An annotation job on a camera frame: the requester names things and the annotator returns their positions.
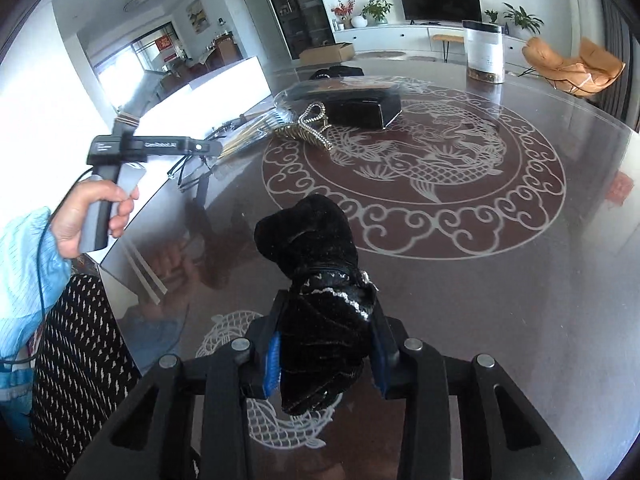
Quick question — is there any gold hair claw clip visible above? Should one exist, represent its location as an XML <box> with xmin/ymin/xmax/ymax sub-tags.
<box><xmin>274</xmin><ymin>102</ymin><xmax>334</xmax><ymax>152</ymax></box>

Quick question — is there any light blue sleeve forearm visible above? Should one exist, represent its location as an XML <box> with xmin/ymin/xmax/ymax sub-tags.
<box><xmin>1</xmin><ymin>208</ymin><xmax>70</xmax><ymax>441</ymax></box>

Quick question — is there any person's left hand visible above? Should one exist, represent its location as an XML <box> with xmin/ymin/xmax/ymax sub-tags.
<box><xmin>50</xmin><ymin>179</ymin><xmax>139</xmax><ymax>259</ymax></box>

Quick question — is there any black white patterned chair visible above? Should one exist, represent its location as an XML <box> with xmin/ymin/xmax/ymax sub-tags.
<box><xmin>30</xmin><ymin>274</ymin><xmax>141</xmax><ymax>478</ymax></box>

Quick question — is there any dining table with chairs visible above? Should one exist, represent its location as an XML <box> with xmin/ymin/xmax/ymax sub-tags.
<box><xmin>188</xmin><ymin>32</ymin><xmax>244</xmax><ymax>70</ymax></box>

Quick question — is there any black glass display cabinet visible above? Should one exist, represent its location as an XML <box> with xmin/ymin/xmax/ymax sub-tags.
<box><xmin>271</xmin><ymin>0</ymin><xmax>334</xmax><ymax>60</ymax></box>

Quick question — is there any cardboard box on floor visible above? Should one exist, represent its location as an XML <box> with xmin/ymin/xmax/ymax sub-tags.
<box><xmin>299</xmin><ymin>42</ymin><xmax>355</xmax><ymax>66</ymax></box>

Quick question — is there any black box on table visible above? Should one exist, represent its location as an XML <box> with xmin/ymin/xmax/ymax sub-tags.
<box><xmin>281</xmin><ymin>76</ymin><xmax>402</xmax><ymax>130</ymax></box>

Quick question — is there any red flower vase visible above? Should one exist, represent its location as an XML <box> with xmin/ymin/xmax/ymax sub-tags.
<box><xmin>331</xmin><ymin>0</ymin><xmax>355</xmax><ymax>29</ymax></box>

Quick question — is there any green potted plant left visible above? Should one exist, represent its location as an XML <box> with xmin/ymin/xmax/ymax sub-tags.
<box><xmin>362</xmin><ymin>0</ymin><xmax>394</xmax><ymax>25</ymax></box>

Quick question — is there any green potted plant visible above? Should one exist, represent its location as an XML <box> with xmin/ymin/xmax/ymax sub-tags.
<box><xmin>362</xmin><ymin>0</ymin><xmax>394</xmax><ymax>25</ymax></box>
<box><xmin>504</xmin><ymin>2</ymin><xmax>544</xmax><ymax>36</ymax></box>

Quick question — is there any wooden bench side table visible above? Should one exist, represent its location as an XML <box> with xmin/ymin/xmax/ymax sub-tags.
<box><xmin>431</xmin><ymin>34</ymin><xmax>465</xmax><ymax>63</ymax></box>

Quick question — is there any white tv cabinet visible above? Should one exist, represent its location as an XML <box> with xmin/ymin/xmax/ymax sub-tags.
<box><xmin>333</xmin><ymin>22</ymin><xmax>532</xmax><ymax>74</ymax></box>

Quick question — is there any black flat television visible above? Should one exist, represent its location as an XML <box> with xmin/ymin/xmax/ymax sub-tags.
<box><xmin>401</xmin><ymin>0</ymin><xmax>483</xmax><ymax>23</ymax></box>

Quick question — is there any orange lounge chair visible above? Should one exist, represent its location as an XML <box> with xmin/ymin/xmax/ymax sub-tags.
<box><xmin>522</xmin><ymin>37</ymin><xmax>626</xmax><ymax>98</ymax></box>

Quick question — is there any green potted plant right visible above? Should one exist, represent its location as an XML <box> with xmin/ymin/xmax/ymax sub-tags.
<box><xmin>504</xmin><ymin>2</ymin><xmax>544</xmax><ymax>36</ymax></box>

